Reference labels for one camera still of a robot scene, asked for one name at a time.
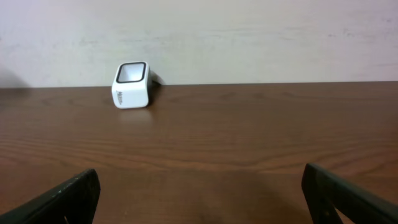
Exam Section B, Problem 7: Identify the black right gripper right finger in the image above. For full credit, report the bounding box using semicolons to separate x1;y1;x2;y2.
301;163;397;224

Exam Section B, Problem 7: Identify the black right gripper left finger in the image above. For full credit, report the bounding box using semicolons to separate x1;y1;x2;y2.
1;169;101;224

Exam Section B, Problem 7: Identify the white barcode scanner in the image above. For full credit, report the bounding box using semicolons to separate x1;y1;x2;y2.
111;61;163;109

